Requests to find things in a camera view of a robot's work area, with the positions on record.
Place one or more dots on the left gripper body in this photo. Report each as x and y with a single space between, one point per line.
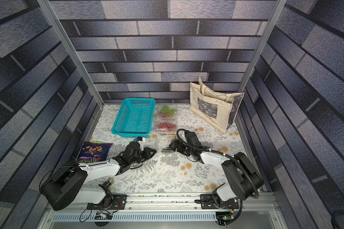
142 156

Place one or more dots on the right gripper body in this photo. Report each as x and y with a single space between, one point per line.
180 145

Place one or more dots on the clear clamshell container back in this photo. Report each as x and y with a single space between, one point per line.
165 138

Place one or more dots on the black grape bunch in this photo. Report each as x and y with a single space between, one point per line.
164 146

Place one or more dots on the red grape bunch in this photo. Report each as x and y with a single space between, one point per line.
166 115
166 126

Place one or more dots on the teal plastic basket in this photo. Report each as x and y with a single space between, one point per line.
134 118

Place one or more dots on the clear clamshell container front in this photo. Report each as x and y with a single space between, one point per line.
158 108

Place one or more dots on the green grape bunch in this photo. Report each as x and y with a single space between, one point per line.
167 109

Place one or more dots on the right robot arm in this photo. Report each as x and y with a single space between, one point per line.
243 179

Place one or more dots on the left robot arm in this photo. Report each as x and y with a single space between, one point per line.
66 185

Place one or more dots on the floral tablecloth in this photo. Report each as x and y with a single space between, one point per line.
169 172

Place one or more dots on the purple snack bag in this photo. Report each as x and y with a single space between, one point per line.
93 152

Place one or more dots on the beige canvas tote bag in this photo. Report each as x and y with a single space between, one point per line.
218 109

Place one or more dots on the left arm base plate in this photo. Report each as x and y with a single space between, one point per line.
114 202

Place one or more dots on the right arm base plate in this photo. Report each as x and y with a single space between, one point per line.
213 202

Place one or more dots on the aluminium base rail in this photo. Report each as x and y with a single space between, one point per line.
171 211

